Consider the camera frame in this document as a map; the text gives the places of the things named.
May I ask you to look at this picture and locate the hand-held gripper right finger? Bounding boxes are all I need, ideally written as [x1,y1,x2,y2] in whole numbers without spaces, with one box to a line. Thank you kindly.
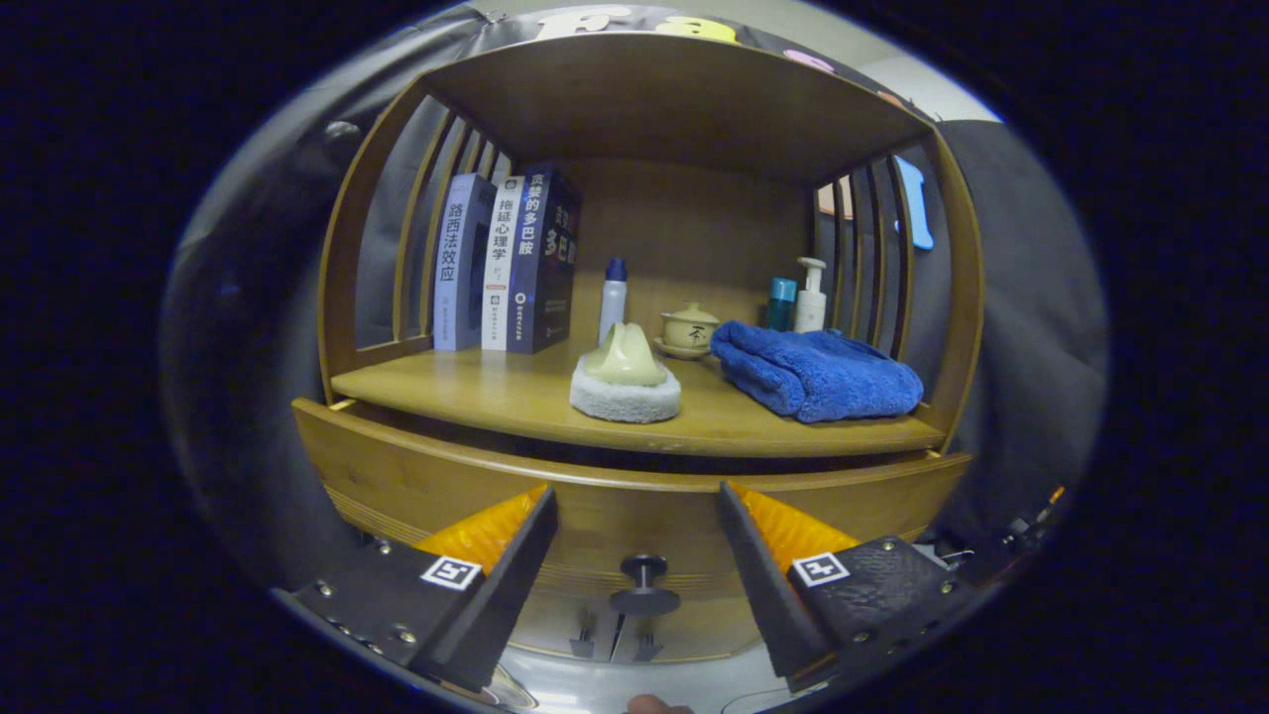
[718,481,978,693]

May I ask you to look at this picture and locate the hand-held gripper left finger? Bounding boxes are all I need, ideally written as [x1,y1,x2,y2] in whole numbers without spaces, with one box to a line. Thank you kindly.
[292,484,560,693]

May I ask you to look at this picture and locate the wooden drawer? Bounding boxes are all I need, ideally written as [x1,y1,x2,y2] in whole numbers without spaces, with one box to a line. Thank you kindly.
[292,397,975,660]

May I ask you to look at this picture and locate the green scrub brush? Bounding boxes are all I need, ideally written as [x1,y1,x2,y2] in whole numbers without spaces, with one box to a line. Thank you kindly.
[569,321,683,425]

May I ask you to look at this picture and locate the wooden cabinet door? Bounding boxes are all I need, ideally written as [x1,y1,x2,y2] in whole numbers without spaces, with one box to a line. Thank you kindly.
[615,620,754,663]
[520,605,621,660]

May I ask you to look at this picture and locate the wooden countertop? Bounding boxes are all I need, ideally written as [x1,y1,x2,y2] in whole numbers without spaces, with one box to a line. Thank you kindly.
[330,332,946,459]

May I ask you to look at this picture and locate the wooden cabinet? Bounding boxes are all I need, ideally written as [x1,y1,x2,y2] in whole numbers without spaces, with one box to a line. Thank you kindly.
[292,30,985,663]

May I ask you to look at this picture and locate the white shoe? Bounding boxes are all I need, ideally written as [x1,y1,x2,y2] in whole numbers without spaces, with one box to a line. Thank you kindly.
[451,662,538,711]

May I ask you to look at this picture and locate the blue towel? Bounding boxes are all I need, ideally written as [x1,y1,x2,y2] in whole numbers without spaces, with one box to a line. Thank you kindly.
[710,319,925,424]

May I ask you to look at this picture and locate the dark equipment with orange part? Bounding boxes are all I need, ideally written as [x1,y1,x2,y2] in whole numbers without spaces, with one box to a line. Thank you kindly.
[942,484,1070,586]

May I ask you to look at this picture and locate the beige lidded teacup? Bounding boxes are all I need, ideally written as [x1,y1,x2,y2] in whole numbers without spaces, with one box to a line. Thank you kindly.
[653,302,722,361]

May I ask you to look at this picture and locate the white pump bottle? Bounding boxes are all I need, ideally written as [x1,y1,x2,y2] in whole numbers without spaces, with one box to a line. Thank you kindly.
[793,257,829,334]

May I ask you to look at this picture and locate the white bottle blue cap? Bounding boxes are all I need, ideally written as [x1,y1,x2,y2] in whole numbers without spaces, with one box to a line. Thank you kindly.
[598,258,629,345]

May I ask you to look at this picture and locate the white book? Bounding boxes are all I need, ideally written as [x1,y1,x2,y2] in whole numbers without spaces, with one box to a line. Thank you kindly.
[482,176,526,352]

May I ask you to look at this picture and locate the dark navy book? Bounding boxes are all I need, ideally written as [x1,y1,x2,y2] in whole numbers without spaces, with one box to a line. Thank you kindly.
[507,164,584,355]

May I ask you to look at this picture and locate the pale blue book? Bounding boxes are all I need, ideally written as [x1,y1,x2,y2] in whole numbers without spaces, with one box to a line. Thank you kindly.
[433,174,498,352]

